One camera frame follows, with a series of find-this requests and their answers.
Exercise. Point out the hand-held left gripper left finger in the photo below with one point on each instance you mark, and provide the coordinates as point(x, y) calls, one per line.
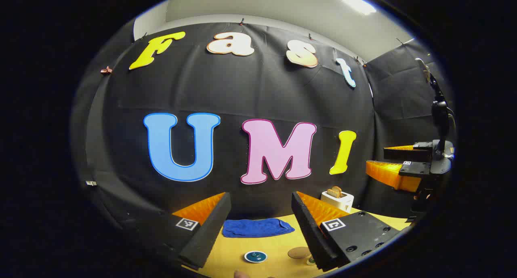
point(204, 233)

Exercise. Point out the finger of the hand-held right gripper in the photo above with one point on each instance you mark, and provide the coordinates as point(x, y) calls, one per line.
point(414, 169)
point(406, 154)

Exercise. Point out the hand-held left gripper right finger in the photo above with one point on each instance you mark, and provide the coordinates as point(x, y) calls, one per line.
point(309, 233)

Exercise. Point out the round brown coaster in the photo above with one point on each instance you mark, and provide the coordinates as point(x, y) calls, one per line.
point(299, 252)

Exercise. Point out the small green teacup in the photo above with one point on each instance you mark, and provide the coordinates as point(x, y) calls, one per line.
point(247, 259)

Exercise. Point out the teal teacup lid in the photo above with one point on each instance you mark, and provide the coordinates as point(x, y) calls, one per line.
point(255, 255)

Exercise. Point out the white toaster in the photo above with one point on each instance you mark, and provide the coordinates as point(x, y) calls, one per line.
point(339, 202)

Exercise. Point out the toast slice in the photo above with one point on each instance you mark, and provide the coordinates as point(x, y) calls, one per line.
point(335, 192)

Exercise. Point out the blue cloth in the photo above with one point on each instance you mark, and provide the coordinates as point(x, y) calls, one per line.
point(256, 228)

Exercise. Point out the black backdrop cloth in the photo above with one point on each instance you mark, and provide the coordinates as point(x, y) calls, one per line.
point(242, 92)

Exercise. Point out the red cloth clip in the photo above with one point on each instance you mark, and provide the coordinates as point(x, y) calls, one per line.
point(106, 70)

